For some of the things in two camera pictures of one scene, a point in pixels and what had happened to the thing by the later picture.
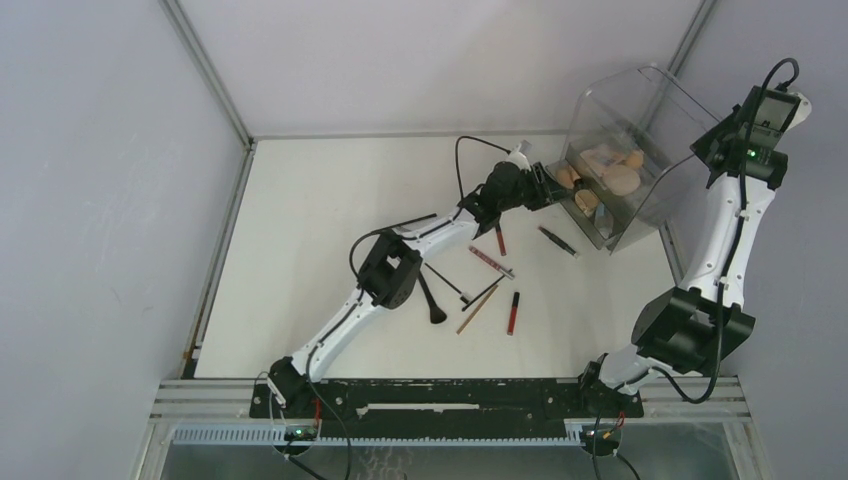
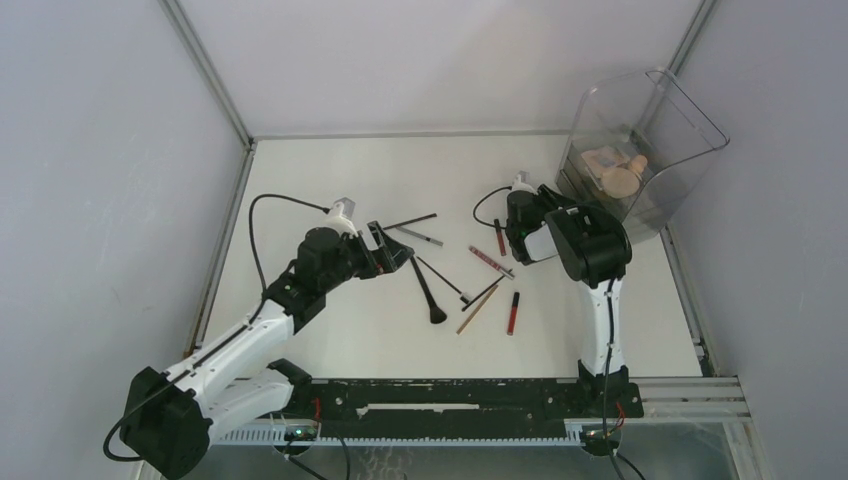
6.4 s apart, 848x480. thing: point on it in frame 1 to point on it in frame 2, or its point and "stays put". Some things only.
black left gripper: (544, 190) to (388, 257)
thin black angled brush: (463, 296) stays put
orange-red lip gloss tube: (503, 249) stays put
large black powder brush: (437, 315) stays put
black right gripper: (701, 146) to (556, 197)
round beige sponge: (622, 180) stays put
